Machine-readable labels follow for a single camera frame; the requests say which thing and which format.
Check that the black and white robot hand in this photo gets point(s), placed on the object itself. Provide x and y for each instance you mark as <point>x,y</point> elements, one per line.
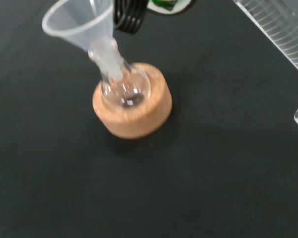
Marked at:
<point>129,19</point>

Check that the glass round-bottom flask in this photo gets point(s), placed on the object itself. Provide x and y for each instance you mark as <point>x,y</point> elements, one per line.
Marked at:
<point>124,86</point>

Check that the black cloth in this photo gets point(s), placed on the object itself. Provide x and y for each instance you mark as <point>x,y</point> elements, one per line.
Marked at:
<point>64,173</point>

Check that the clear plastic funnel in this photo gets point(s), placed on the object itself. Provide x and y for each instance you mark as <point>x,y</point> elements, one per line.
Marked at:
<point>74,27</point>

